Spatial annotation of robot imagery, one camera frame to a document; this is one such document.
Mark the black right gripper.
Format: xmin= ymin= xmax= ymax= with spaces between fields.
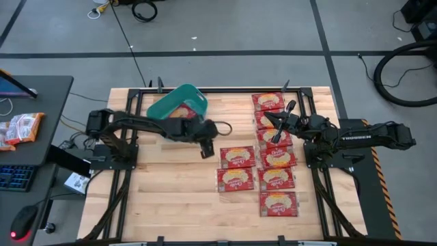
xmin=264 ymin=99 xmax=310 ymax=144

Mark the red popcorn bag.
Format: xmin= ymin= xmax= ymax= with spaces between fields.
xmin=254 ymin=108 xmax=286 ymax=131
xmin=220 ymin=146 xmax=257 ymax=170
xmin=259 ymin=191 xmax=300 ymax=218
xmin=257 ymin=167 xmax=296 ymax=191
xmin=259 ymin=146 xmax=298 ymax=170
xmin=251 ymin=92 xmax=286 ymax=112
xmin=168 ymin=103 xmax=198 ymax=120
xmin=216 ymin=167 xmax=255 ymax=193
xmin=255 ymin=128 xmax=294 ymax=150

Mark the white cable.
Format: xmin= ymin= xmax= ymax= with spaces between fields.
xmin=87 ymin=0 xmax=110 ymax=20

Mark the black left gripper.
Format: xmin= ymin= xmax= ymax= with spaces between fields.
xmin=193 ymin=119 xmax=219 ymax=159

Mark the thick black hose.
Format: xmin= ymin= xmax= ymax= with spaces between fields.
xmin=373 ymin=40 xmax=437 ymax=107

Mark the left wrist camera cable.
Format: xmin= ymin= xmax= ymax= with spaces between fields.
xmin=214 ymin=120 xmax=234 ymax=137

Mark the coiled black cable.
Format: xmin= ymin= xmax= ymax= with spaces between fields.
xmin=131 ymin=0 xmax=158 ymax=23

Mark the black computer mouse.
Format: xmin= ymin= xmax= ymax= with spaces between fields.
xmin=9 ymin=204 xmax=39 ymax=241

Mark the black desk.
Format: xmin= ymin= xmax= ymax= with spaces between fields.
xmin=0 ymin=74 xmax=74 ymax=246

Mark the teal plastic basket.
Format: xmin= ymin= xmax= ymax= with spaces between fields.
xmin=145 ymin=83 xmax=209 ymax=121

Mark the thin black floor cable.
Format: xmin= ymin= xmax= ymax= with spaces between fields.
xmin=356 ymin=53 xmax=434 ymax=89

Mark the black equipment case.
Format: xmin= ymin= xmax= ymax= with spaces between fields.
xmin=401 ymin=0 xmax=437 ymax=42

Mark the orange snack bag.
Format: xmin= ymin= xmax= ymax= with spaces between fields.
xmin=5 ymin=112 xmax=45 ymax=146
xmin=0 ymin=121 xmax=16 ymax=152

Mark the black flat panel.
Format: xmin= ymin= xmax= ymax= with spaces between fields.
xmin=46 ymin=145 xmax=91 ymax=178

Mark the small white box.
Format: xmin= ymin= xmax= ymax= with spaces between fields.
xmin=64 ymin=172 xmax=90 ymax=195

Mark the long black floor cable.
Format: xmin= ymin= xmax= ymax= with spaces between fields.
xmin=109 ymin=0 xmax=147 ymax=88

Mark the black hazard-striped floor mat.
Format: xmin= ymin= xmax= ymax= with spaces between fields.
xmin=337 ymin=118 xmax=404 ymax=240

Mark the black keyboard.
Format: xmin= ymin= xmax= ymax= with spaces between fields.
xmin=0 ymin=165 xmax=38 ymax=192

